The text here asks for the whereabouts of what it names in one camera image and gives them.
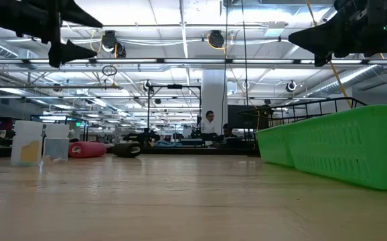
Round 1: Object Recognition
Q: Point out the black hanging cable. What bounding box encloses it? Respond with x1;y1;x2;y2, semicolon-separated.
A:
224;0;230;135

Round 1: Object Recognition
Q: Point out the black background robot frame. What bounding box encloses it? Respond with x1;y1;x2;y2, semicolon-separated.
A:
146;83;203;141

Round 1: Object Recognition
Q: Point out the yellow hanging cable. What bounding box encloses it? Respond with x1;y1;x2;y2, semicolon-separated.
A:
305;0;354;108

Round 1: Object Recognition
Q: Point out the person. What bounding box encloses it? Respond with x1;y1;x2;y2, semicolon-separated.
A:
201;110;216;135
222;123;238;139

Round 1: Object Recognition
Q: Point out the pink bandage roll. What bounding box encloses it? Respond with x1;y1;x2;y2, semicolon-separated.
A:
68;141;108;159

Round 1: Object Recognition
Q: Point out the blue background cloth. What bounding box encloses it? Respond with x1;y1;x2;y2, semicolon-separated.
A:
155;139;183;148

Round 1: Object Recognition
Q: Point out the dark red monitor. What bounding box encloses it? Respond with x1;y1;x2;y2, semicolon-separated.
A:
0;116;13;131

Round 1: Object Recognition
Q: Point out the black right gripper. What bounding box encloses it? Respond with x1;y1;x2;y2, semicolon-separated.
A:
288;0;387;68

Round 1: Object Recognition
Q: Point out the white square pillar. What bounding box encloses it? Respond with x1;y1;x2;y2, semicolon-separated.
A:
201;69;229;135

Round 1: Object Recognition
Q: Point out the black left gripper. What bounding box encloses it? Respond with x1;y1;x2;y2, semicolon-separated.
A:
2;0;103;69

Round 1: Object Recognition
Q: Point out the black bandage roll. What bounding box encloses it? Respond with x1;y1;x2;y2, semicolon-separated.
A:
112;141;143;159

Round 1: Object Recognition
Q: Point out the green plastic basket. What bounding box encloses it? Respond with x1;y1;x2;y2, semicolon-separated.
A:
287;104;387;191
255;124;295;167

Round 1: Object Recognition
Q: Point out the long ceiling light strip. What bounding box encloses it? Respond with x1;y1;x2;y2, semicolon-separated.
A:
0;58;387;65

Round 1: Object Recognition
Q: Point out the small white-capped medicine bottle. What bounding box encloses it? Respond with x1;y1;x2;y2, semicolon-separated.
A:
10;120;44;167
42;123;71;164

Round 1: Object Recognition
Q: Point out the silver ventilation duct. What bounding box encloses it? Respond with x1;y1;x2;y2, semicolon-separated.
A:
309;64;382;96

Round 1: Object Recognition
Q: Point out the black wire basket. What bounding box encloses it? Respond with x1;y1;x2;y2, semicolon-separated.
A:
237;96;369;135

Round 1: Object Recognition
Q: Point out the grey ceiling box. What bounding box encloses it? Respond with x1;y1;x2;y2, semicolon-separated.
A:
263;20;288;37

